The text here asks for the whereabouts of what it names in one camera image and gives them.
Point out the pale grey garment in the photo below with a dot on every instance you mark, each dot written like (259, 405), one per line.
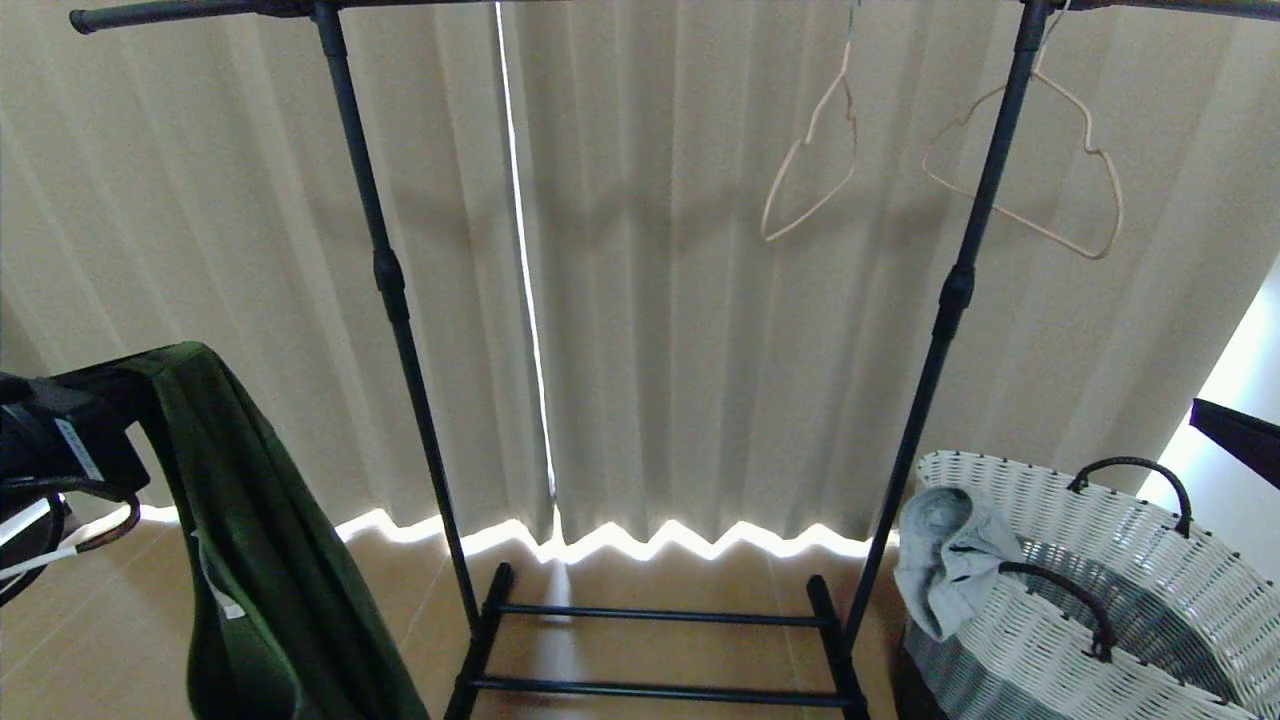
(945, 560)

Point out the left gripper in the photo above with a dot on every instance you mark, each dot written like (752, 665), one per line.
(60, 440)

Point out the white laundry basket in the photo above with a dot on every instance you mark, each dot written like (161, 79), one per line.
(1010, 480)

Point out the beige curtain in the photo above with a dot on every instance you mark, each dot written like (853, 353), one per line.
(650, 300)

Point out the pink clothes hanger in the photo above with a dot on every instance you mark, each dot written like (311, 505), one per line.
(854, 140)
(1118, 205)

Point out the black clothes rack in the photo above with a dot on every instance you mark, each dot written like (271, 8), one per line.
(955, 290)

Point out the green sleeveless shirt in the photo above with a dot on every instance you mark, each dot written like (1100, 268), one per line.
(260, 560)

